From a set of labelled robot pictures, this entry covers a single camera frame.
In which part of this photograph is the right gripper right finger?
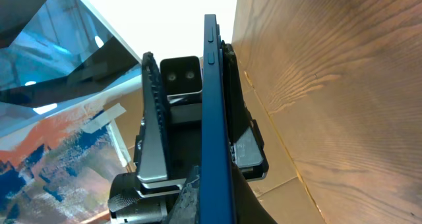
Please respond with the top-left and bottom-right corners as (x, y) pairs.
(231, 163), (276, 224)

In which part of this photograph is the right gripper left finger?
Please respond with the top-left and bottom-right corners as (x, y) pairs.
(164, 166), (200, 224)

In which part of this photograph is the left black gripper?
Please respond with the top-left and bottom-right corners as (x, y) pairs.
(107, 42), (269, 223)

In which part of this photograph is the blue Galaxy smartphone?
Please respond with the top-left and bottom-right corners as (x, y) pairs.
(199, 14), (235, 224)

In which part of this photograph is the colourful painted board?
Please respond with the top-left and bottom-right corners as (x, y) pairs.
(1, 103), (130, 223)

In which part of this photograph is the cardboard panel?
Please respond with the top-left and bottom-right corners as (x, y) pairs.
(102, 57), (327, 224)

